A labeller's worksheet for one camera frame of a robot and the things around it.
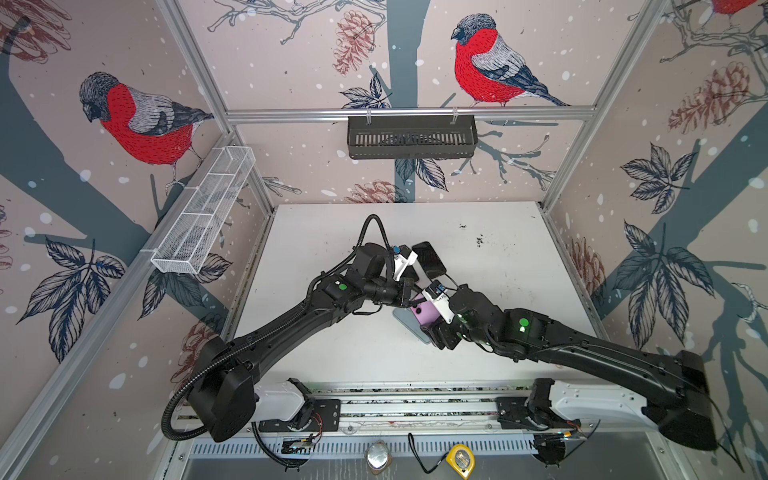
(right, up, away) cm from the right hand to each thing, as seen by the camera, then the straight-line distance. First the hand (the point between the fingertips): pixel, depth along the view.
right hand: (426, 322), depth 73 cm
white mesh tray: (-59, +22, 0) cm, 63 cm away
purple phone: (-1, +3, -2) cm, 4 cm away
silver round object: (-11, -23, -14) cm, 29 cm away
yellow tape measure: (+7, -29, -7) cm, 31 cm away
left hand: (0, +6, -3) cm, 7 cm away
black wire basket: (+1, +57, +34) cm, 67 cm away
